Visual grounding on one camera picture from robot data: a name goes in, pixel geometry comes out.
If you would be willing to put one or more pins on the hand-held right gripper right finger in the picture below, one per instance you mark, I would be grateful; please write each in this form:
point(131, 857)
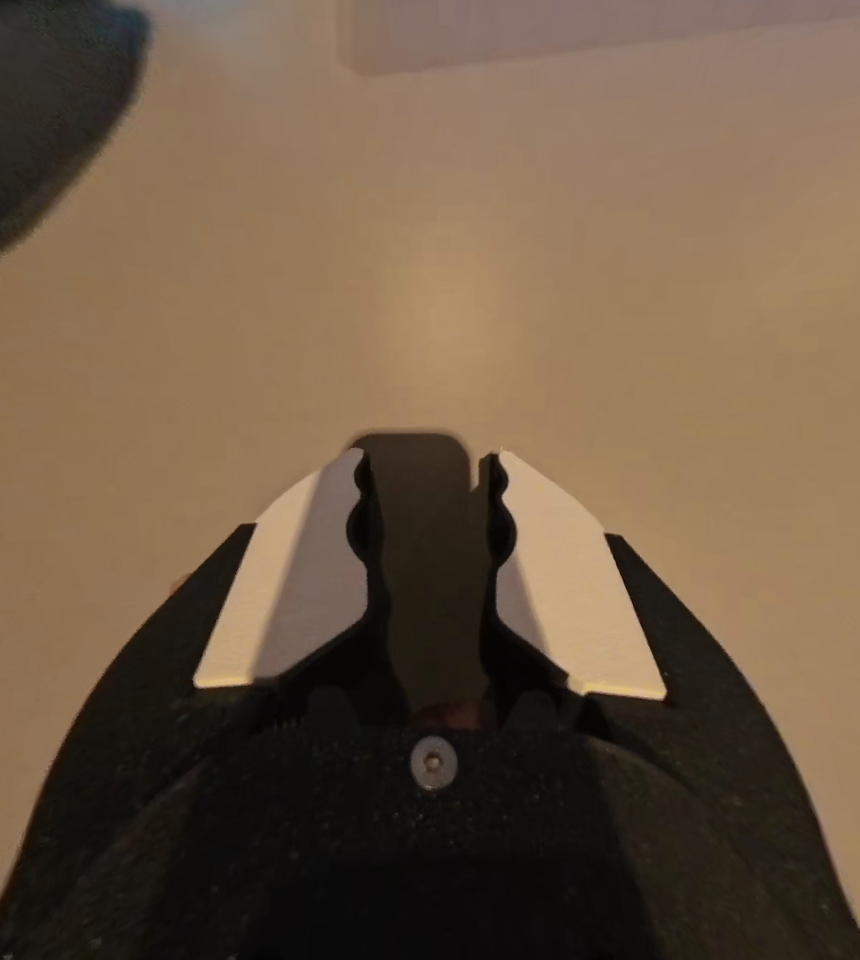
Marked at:
point(580, 600)

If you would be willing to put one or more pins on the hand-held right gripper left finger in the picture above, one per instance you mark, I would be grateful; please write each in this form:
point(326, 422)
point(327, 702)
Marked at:
point(280, 592)

